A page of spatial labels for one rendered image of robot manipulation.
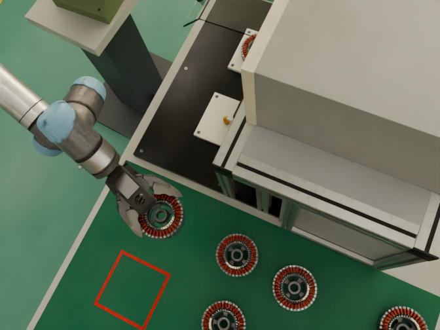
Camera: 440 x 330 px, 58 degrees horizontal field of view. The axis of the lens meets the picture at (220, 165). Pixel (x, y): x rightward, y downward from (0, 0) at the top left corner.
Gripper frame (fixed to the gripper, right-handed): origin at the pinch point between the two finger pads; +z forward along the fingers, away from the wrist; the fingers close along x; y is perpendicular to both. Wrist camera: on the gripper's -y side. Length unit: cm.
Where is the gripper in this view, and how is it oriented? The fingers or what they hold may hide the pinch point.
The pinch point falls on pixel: (162, 217)
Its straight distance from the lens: 97.8
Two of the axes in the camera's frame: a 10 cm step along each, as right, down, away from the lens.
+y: -5.0, -3.4, 8.0
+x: -6.9, 7.1, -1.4
